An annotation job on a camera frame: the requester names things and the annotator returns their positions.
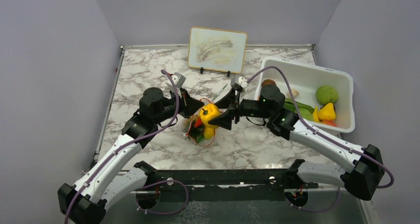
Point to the clear zip bag orange zipper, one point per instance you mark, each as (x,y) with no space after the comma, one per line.
(204,143)

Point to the green leafy vegetable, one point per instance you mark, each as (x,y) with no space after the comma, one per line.
(306,111)

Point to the yellow bell pepper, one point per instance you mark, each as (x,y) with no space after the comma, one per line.
(207,113)

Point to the red apple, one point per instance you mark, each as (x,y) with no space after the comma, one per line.
(329,122)

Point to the toy pineapple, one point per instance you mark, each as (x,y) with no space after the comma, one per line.
(195,134)

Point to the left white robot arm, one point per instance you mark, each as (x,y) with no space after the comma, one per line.
(88,199)

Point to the yellow mango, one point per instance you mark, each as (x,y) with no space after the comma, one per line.
(208,132)

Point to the white plastic bin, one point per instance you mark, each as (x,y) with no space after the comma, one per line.
(306,79)

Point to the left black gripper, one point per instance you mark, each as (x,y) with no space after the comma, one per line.
(192,104)

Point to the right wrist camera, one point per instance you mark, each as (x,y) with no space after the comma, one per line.
(239,83)

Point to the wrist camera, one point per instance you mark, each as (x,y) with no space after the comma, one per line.
(239,83)
(178,80)

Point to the brown kiwi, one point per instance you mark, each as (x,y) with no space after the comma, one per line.
(268,82)

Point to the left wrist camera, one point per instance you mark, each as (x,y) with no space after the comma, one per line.
(178,80)

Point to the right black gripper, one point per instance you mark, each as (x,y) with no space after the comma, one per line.
(231,99)

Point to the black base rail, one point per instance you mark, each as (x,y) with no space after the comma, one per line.
(177,186)

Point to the grey pen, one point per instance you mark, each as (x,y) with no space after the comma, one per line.
(219,92)

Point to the yellow pear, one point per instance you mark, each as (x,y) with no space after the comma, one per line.
(327,112)

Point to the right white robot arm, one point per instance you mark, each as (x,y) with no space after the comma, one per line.
(357,169)

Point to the red carrot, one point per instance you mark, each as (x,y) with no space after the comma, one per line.
(198,123)

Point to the green cabbage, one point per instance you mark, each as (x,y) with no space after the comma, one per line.
(326,94)

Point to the white garlic bulb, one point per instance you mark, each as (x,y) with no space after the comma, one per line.
(294,93)

